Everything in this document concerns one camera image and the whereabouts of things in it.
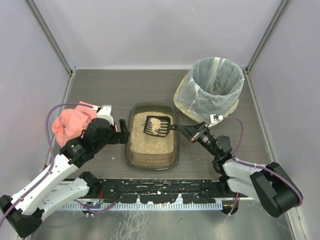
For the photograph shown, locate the black slotted litter scoop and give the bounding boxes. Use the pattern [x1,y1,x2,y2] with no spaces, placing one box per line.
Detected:
[142,115,183,138]

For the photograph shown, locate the grey plastic litter box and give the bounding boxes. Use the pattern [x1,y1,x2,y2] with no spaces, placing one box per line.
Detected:
[124,102,180,170]

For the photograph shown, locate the beige litter clump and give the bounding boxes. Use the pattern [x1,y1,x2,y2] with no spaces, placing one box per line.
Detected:
[144,117,162,135]

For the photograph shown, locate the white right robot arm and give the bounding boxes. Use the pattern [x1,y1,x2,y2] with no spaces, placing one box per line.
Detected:
[177,122,303,218]

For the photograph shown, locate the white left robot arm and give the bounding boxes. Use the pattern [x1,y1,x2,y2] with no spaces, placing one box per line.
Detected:
[0,118,130,238]

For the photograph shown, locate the beige cat litter pellets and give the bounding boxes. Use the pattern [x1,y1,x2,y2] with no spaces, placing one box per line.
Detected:
[130,111,175,154]

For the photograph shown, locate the pink cloth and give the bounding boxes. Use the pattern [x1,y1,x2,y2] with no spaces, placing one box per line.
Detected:
[52,101,102,147]

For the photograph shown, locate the translucent white bin liner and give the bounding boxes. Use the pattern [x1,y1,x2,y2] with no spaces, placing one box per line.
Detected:
[173,57,245,123]

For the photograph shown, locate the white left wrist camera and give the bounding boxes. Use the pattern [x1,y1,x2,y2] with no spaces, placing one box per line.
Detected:
[97,105,115,125]

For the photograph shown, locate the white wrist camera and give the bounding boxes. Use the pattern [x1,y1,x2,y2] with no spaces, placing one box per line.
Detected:
[97,105,115,125]
[208,114,224,129]

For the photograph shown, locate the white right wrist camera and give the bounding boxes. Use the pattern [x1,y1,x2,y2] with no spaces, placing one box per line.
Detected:
[208,114,224,129]

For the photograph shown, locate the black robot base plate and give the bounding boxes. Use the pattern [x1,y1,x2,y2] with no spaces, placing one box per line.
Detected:
[84,178,236,204]

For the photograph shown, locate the left aluminium corner post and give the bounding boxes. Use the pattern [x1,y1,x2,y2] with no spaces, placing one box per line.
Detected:
[25,0,75,76]

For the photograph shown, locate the aluminium corner post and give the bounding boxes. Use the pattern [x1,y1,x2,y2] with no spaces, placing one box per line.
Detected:
[245,0,291,73]
[25,0,75,76]

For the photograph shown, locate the right aluminium corner post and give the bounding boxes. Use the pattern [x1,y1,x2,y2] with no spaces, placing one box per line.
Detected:
[245,0,291,73]

